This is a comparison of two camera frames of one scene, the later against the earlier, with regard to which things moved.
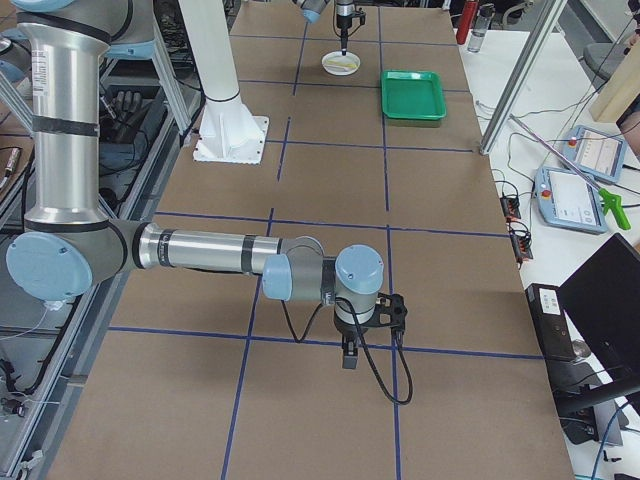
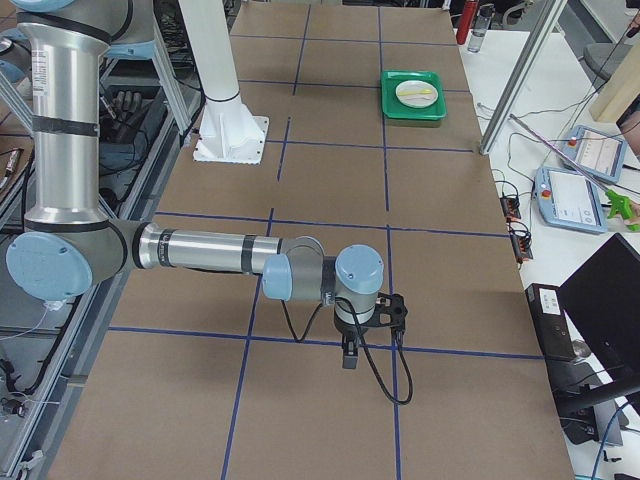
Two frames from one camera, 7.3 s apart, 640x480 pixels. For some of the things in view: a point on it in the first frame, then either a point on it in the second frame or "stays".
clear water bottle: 477,35 stays
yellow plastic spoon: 351,65 -> 423,91
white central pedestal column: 226,125 stays
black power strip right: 522,246 stays
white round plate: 338,64 -> 417,100
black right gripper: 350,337 stays
